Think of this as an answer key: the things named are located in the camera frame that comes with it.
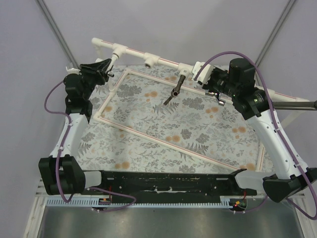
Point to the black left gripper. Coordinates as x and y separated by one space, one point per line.
91 72

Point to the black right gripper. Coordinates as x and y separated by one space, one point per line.
215 83

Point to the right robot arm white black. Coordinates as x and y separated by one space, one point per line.
291 173

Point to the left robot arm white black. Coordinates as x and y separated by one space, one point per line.
60 172

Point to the chrome faucet on mat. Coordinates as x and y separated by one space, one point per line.
217 96

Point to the dark grey lever faucet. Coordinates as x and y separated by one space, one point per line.
176 90

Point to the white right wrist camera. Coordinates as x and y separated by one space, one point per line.
204 76

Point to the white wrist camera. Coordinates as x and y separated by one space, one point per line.
204 76
71 70

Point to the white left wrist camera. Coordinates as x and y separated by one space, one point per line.
71 70

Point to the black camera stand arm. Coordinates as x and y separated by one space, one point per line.
306 106

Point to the white slotted cable duct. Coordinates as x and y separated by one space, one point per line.
96 202

